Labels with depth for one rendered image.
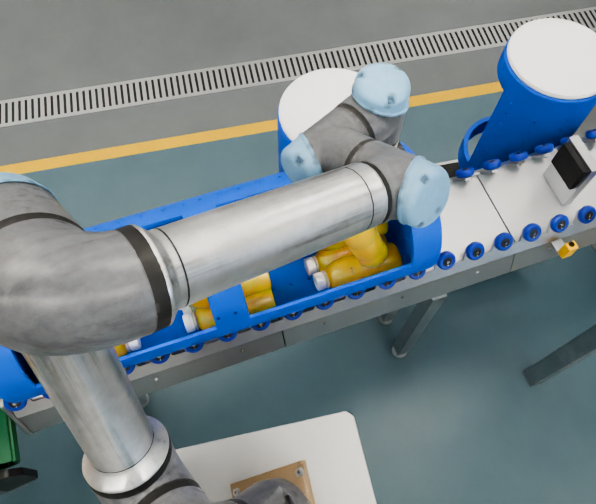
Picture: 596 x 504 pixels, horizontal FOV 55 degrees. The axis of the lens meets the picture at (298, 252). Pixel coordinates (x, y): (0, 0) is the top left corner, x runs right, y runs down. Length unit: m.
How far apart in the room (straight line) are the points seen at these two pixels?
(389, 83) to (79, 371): 0.50
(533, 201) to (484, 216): 0.14
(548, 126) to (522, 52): 0.21
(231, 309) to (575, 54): 1.14
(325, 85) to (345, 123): 0.76
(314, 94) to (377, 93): 0.74
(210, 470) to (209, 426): 1.19
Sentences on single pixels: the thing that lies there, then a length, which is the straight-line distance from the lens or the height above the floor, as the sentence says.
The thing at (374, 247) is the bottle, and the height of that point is 1.16.
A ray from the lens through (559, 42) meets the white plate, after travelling 1.75.
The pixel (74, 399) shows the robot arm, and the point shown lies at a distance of 0.69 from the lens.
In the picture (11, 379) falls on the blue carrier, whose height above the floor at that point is 1.16.
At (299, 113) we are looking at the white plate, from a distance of 1.44.
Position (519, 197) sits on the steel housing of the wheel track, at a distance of 1.54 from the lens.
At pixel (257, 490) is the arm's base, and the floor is 1.28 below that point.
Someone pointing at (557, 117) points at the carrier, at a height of 0.96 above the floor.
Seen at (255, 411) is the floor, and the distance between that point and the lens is 2.19.
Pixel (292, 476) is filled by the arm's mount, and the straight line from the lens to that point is 0.89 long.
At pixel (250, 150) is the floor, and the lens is 2.65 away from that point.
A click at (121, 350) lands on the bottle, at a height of 1.05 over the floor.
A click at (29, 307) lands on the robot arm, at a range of 0.47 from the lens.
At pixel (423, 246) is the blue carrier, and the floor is 1.16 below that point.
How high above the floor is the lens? 2.15
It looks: 65 degrees down
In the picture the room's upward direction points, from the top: 2 degrees clockwise
